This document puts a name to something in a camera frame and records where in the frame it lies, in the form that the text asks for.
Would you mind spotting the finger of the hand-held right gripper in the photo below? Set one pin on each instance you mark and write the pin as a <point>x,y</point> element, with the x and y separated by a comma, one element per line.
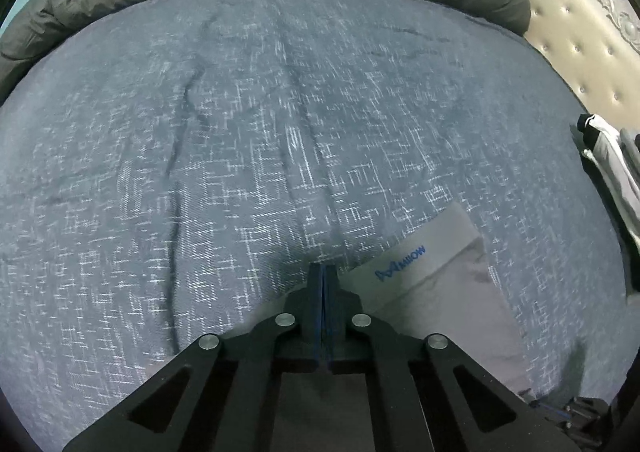
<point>552,411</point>

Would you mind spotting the beige tufted headboard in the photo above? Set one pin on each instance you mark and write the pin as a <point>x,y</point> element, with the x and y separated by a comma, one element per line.
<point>585,32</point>

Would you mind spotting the blue-grey patterned bedspread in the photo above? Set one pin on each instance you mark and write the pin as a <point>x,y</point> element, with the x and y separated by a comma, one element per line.
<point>250,157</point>

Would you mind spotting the black and white garment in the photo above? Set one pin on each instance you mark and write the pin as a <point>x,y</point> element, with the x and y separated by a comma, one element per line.
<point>607,172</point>

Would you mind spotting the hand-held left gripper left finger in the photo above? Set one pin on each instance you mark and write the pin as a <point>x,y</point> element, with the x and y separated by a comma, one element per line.
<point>315,312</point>

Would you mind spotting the grey underwear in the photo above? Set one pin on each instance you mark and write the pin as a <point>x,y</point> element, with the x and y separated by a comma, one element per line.
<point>450,292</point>

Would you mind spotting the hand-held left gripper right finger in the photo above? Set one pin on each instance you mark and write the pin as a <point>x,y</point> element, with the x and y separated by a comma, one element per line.
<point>331,317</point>

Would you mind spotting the grey folded garment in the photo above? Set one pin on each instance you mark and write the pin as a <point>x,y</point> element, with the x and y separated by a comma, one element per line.
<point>631,144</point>

